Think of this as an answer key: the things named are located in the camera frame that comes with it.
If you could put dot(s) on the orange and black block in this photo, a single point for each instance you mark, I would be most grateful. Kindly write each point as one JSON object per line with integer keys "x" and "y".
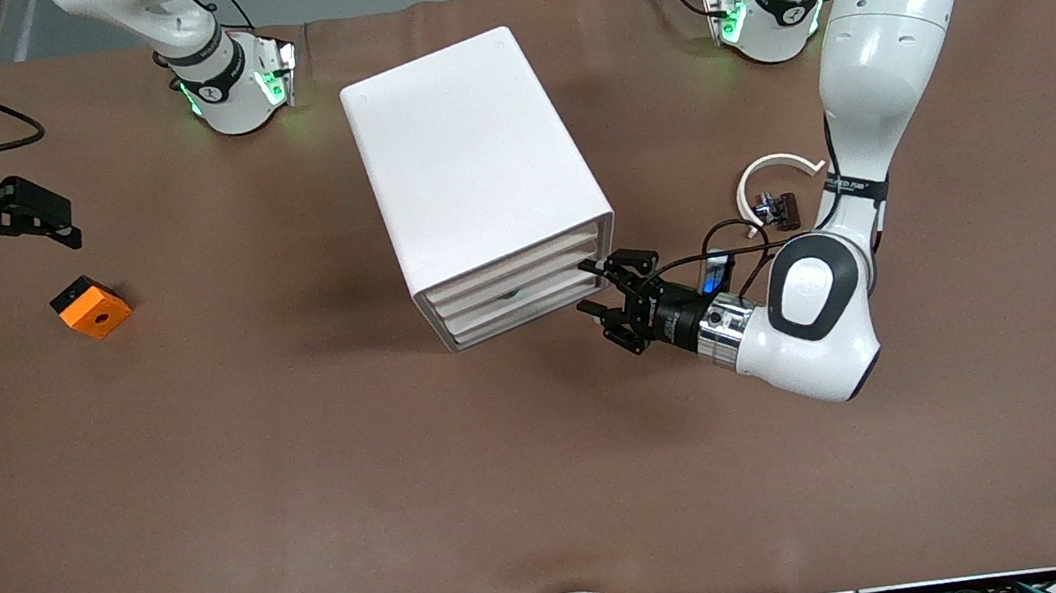
{"x": 93, "y": 310}

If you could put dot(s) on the brown table cover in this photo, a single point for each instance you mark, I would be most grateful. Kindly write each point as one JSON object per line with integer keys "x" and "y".
{"x": 552, "y": 495}

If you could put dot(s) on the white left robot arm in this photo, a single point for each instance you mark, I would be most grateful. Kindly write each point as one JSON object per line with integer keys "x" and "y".
{"x": 890, "y": 40}

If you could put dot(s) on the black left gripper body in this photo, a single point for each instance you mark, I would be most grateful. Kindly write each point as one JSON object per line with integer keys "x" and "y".
{"x": 675, "y": 316}

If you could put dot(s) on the small brown electronic component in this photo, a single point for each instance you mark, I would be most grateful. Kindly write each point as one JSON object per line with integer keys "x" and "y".
{"x": 783, "y": 211}

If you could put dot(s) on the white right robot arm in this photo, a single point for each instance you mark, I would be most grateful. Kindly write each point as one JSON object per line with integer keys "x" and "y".
{"x": 231, "y": 91}

